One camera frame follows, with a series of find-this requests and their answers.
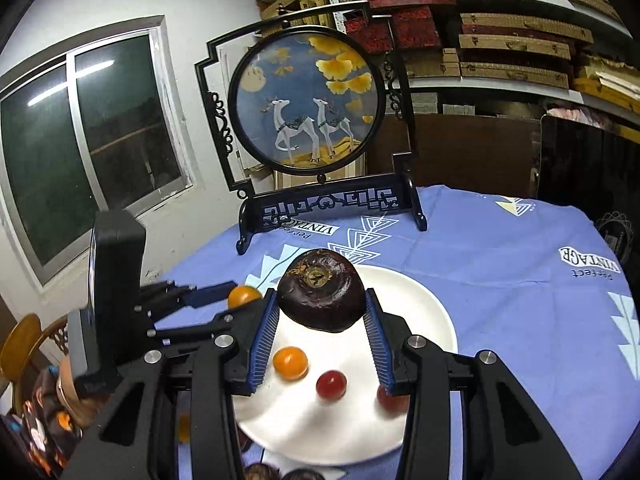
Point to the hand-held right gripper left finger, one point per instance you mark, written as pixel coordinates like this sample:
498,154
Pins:
265,340

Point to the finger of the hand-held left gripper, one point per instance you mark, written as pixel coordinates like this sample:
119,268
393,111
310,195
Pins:
185,332
210,294

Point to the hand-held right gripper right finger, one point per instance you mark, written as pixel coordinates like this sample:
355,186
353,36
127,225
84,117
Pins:
377,345

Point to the orange cherry tomato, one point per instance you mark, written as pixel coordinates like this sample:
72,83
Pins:
185,427
290,362
244,296

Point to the white round plate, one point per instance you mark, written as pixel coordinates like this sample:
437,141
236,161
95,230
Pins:
340,355

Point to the red cherry tomato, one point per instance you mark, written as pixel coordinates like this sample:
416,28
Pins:
392,405
331,385

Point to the light wooden chair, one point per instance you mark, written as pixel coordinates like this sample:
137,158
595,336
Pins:
20,340

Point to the sliding glass window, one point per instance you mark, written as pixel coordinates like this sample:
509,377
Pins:
100,150

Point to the blue printed tablecloth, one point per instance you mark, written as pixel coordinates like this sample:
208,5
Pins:
500,285

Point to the dark patterned cloth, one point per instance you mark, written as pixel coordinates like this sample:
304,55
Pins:
40,425

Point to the round painted screen on stand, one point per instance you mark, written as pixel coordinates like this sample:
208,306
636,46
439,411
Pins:
300,110

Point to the brown cardboard sheet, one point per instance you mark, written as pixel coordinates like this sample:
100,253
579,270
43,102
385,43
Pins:
475,150

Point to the black board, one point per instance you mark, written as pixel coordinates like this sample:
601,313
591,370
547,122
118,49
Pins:
590,170

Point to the white metal shelf rack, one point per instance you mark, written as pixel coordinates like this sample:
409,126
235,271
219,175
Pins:
500,91

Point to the red patterned box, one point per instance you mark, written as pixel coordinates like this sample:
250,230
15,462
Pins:
367,35
415,27

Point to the pink folded cloth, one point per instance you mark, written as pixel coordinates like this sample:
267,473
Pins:
590,112

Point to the stack of tan woven boxes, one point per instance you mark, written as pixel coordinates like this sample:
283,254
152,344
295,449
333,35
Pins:
515,45

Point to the dark red flat box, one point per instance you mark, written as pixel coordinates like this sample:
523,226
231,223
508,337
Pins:
415,0

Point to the stack of yellow flat boxes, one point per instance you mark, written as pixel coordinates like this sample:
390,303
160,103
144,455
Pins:
605,82

